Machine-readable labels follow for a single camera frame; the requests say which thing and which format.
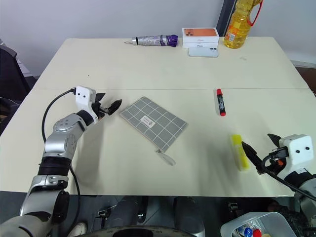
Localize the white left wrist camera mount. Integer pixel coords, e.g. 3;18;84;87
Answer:
75;85;98;124

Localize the red and black marker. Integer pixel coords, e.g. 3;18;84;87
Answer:
216;88;227;117

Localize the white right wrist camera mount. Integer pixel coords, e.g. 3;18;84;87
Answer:
278;134;313;179

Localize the white phone box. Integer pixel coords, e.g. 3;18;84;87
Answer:
182;40;219;49

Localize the yellow cooking oil bottle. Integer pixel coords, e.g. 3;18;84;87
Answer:
223;0;264;49

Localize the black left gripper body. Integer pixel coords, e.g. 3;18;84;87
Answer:
91;100;111;119

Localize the white shoe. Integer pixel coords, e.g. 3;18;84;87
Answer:
67;221;88;237

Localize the small blue capped bottle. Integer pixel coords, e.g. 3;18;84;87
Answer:
237;225;253;237

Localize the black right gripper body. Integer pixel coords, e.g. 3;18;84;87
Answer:
256;147;289;177

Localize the yellow highlighter pen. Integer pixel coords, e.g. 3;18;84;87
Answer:
230;134;251;172

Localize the grey checked fabric pouch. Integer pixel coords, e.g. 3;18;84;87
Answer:
118;96;189;167

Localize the pale blue smartphone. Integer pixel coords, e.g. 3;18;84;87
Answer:
188;47;219;58

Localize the black chair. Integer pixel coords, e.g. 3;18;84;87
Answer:
0;38;38;137

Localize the clear plastic storage bin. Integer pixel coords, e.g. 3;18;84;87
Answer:
220;211;297;237

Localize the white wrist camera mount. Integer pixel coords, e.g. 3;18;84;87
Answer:
278;134;313;179
75;85;98;124

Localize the orange phone box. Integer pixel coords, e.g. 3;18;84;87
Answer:
182;27;220;43

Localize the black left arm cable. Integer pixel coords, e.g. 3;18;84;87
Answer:
41;87;81;230

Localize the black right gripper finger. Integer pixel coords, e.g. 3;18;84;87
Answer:
267;133;281;149
241;141;263;172

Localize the dark vertical wall panel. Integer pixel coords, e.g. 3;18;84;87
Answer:
216;0;236;38

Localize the silver and purple folded umbrella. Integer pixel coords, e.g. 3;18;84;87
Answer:
124;34;179;48

